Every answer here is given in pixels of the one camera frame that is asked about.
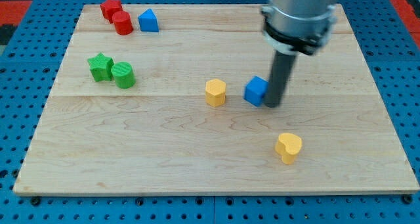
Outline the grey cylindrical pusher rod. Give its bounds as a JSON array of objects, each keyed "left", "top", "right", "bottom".
[{"left": 264, "top": 51, "right": 297, "bottom": 108}]

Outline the blue cube block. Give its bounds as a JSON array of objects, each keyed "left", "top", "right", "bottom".
[{"left": 243, "top": 76, "right": 268, "bottom": 106}]

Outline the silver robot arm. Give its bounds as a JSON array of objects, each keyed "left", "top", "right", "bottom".
[{"left": 261, "top": 0, "right": 338, "bottom": 108}]

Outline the yellow hexagon block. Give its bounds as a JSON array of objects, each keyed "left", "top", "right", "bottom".
[{"left": 205, "top": 79, "right": 226, "bottom": 107}]

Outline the yellow heart block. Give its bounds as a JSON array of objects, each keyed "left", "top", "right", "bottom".
[{"left": 274, "top": 133, "right": 303, "bottom": 165}]

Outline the wooden board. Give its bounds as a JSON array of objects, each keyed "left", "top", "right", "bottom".
[{"left": 14, "top": 5, "right": 419, "bottom": 196}]

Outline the blue triangle block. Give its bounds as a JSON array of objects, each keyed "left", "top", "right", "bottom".
[{"left": 138, "top": 9, "right": 159, "bottom": 32}]

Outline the green cylinder block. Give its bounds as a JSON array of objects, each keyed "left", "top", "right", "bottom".
[{"left": 111, "top": 62, "right": 136, "bottom": 89}]

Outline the red cylinder block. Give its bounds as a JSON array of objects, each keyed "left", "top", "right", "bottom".
[{"left": 112, "top": 11, "right": 133, "bottom": 35}]

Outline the red star block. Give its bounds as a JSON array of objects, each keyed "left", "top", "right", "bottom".
[{"left": 100, "top": 0, "right": 123, "bottom": 24}]

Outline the green star block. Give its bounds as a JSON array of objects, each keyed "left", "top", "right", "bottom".
[{"left": 87, "top": 53, "right": 114, "bottom": 82}]

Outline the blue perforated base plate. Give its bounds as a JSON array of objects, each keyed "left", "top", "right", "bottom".
[{"left": 1, "top": 0, "right": 419, "bottom": 223}]

